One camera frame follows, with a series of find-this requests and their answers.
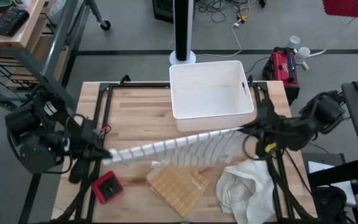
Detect white perforated plastic basket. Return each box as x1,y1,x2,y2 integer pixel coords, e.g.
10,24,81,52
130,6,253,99
168,60,255,133

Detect yellow checked towel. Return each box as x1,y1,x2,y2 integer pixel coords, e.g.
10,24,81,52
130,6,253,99
145,160,211,219

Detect red black square device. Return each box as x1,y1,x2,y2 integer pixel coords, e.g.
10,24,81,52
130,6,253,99
91,170,124,205

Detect red acoustic panel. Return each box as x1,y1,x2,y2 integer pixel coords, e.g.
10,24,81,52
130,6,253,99
321,0,358,20

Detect tangled black floor cables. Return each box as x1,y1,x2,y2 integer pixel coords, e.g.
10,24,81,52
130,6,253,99
196,0,267,24

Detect black backpack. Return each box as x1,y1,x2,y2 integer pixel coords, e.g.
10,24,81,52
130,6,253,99
311,185,349,224

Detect white towel with brown stripes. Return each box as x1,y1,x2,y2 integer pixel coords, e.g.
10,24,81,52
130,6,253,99
102,126,258,170

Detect black box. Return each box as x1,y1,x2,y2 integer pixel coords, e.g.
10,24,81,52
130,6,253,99
152,0,175,24

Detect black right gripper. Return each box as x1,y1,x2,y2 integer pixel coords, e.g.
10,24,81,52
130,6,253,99
237,98,289,159

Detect off-white crumpled towel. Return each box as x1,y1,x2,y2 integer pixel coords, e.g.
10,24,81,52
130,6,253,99
215,159,277,224

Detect red black tool case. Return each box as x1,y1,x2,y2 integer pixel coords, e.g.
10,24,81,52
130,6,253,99
262,46,300,106

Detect black keypad device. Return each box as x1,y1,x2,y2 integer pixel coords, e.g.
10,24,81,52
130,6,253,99
0,7,30,37

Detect white plastic bottle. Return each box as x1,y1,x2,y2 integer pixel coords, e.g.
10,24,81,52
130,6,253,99
294,46,311,65

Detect black wire rack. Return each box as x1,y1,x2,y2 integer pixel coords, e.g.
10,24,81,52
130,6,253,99
0,21,67,91

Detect wooden workbench with grey legs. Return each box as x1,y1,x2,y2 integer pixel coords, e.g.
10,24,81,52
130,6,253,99
0,0,111,121

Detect thick white power cable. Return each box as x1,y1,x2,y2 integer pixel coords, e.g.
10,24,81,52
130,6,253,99
301,17,356,71

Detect thin white floor cable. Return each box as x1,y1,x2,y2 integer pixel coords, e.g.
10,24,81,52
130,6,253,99
168,21,244,59

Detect tower fan with round base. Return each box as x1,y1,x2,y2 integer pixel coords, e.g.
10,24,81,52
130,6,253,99
168,0,197,66

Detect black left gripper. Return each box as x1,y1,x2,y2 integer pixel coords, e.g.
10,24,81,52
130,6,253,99
67,117,113,185

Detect white paper sheet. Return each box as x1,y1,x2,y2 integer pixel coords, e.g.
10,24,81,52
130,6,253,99
308,160,357,207

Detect white plastic cup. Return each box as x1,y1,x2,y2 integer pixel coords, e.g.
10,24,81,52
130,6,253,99
287,35,301,50

